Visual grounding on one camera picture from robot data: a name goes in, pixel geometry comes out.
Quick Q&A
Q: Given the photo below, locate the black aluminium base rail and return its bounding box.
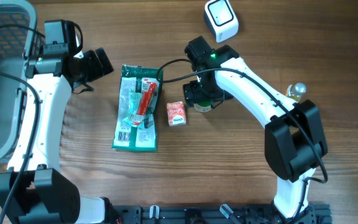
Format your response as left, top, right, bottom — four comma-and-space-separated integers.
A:
105, 203, 333, 224

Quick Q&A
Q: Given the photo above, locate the black left camera cable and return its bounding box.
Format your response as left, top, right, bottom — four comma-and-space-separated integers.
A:
0, 24, 46, 224

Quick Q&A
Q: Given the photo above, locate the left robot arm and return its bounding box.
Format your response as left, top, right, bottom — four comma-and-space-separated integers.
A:
0, 20, 122, 223

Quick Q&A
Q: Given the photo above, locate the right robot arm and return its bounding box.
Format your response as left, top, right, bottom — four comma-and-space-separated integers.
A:
183, 37, 328, 223

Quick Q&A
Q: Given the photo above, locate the black camera cable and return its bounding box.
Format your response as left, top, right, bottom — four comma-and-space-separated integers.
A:
0, 24, 46, 224
155, 58, 329, 224

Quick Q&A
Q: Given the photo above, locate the green lid white jar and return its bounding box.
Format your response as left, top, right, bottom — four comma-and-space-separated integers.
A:
194, 101, 212, 113

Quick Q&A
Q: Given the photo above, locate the yellow oil bottle silver cap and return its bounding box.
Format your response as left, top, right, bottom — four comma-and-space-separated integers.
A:
285, 83, 307, 102

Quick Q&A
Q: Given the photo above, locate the white barcode scanner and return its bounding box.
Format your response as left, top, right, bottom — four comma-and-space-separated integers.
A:
204, 0, 239, 43

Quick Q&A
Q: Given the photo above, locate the black right camera cable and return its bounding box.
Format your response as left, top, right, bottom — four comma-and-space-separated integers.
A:
155, 58, 329, 224

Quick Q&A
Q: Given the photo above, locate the green white gloves packet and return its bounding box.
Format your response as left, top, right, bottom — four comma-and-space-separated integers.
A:
112, 65, 162, 152

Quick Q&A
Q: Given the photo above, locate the red sachet stick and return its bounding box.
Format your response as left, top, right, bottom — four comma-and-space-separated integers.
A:
132, 82, 157, 126

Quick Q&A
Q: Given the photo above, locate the grey plastic mesh basket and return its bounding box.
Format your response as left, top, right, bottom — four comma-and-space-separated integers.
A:
0, 0, 44, 163

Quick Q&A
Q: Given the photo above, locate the orange Kleenex tissue pack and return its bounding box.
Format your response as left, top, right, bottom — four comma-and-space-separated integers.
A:
167, 101, 186, 126

